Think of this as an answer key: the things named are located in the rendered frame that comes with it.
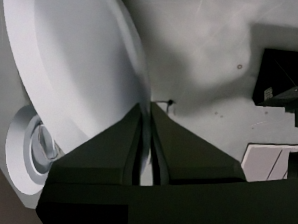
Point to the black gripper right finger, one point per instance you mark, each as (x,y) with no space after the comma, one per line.
(185,158)

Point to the silver wire dish rack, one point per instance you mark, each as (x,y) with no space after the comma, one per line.
(170,102)

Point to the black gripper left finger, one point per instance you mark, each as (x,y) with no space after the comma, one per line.
(106,157)

